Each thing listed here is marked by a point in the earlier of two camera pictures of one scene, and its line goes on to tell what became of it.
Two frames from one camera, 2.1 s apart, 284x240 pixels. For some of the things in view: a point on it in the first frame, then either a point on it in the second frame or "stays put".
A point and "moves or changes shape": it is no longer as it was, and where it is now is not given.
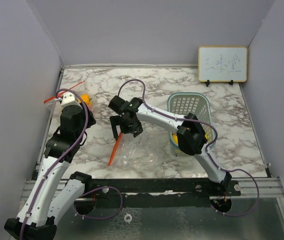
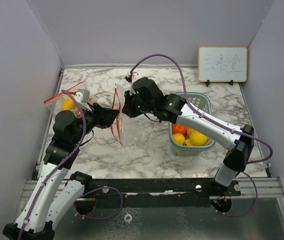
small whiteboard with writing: (222, 64) stays put
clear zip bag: (131, 152) moves or changes shape
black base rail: (157, 192) stays put
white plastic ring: (127, 220) stays put
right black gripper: (115, 121) to (127, 108)
